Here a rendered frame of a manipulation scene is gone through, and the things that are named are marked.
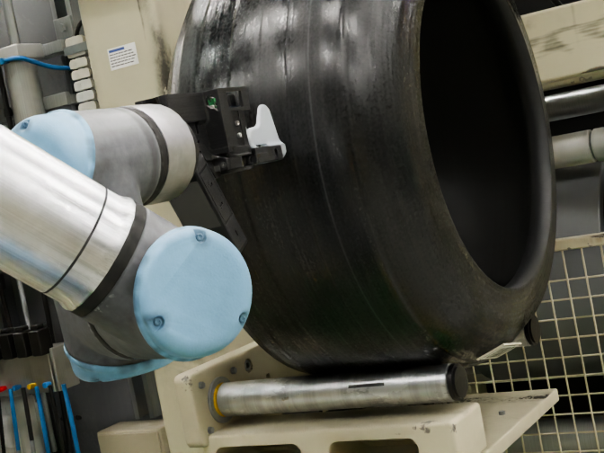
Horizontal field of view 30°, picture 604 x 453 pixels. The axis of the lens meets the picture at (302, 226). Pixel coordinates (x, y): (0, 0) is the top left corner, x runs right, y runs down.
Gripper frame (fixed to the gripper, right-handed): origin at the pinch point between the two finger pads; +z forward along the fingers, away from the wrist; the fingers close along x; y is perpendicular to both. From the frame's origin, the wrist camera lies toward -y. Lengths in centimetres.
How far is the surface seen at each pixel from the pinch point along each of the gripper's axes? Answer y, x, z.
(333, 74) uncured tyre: 7.2, -7.4, 2.7
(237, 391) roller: -28.5, 21.8, 15.2
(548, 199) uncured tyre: -13, -13, 48
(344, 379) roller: -28.2, 5.9, 15.5
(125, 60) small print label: 17.5, 34.5, 22.5
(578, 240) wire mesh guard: -21, -11, 63
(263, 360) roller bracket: -27.5, 26.0, 28.8
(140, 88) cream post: 13.3, 32.9, 22.5
